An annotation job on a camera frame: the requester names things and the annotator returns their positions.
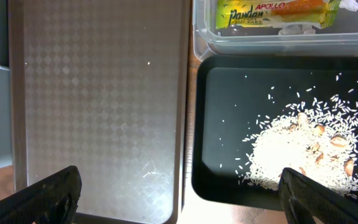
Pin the dark brown serving tray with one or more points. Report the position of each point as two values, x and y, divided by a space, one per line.
101 85

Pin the clear plastic waste bin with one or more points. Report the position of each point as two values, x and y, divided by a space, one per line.
339 39

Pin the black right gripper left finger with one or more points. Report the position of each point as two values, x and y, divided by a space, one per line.
53 199

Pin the rice and food scraps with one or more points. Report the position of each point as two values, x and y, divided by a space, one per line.
307 122

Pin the black rectangular tray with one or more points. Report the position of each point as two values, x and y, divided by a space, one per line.
236 95

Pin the yellow orange snack wrapper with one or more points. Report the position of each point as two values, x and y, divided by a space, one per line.
275 13

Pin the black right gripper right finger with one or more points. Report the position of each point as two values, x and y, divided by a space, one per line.
302 199

